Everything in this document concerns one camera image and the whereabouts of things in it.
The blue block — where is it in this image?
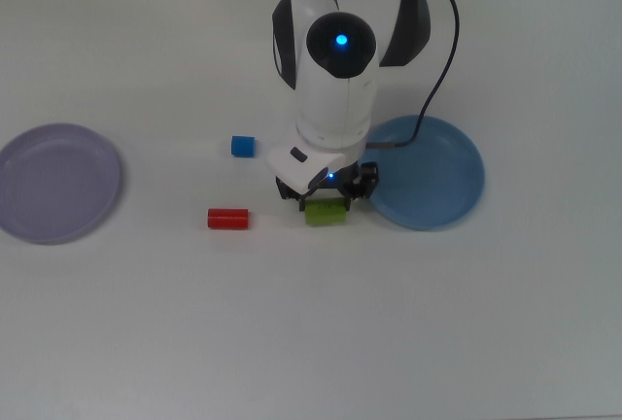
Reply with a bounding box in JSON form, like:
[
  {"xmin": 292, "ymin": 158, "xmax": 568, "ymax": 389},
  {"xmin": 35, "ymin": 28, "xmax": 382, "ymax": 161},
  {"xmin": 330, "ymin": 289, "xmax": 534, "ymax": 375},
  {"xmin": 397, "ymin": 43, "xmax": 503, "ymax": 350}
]
[{"xmin": 230, "ymin": 135, "xmax": 257, "ymax": 158}]

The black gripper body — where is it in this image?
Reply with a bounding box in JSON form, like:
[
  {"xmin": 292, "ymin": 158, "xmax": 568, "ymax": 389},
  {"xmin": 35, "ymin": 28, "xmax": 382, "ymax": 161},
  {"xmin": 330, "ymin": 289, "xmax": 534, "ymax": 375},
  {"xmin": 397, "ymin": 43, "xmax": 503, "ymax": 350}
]
[{"xmin": 313, "ymin": 162, "xmax": 363, "ymax": 199}]

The blue plate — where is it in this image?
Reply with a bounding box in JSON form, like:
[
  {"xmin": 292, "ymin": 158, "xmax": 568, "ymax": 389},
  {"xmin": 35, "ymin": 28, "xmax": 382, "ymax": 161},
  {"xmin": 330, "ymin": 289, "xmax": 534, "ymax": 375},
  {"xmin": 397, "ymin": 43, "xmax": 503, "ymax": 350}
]
[{"xmin": 359, "ymin": 114, "xmax": 486, "ymax": 232}]

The purple plate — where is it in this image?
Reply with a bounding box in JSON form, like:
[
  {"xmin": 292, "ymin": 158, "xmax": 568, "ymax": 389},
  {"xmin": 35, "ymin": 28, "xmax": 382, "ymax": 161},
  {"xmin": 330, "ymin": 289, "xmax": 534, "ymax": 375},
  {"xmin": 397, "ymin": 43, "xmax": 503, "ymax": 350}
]
[{"xmin": 0, "ymin": 122, "xmax": 125, "ymax": 246}]

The green block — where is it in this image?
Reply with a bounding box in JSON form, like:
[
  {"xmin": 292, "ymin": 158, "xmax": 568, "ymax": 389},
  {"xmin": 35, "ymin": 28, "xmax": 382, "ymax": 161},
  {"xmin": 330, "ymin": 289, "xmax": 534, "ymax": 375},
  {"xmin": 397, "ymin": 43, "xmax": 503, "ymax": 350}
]
[{"xmin": 304, "ymin": 198, "xmax": 348, "ymax": 228}]

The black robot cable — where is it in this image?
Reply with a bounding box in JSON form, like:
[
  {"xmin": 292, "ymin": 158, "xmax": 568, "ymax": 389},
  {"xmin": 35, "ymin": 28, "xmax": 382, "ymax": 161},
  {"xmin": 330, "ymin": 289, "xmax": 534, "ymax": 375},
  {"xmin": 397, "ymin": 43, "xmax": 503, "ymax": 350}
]
[{"xmin": 362, "ymin": 0, "xmax": 462, "ymax": 152}]

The red cylinder block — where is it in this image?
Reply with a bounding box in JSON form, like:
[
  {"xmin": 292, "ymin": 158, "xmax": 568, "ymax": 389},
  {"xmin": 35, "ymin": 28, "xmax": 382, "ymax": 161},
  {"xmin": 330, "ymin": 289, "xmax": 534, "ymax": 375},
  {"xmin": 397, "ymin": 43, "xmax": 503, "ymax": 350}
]
[{"xmin": 207, "ymin": 207, "xmax": 250, "ymax": 230}]

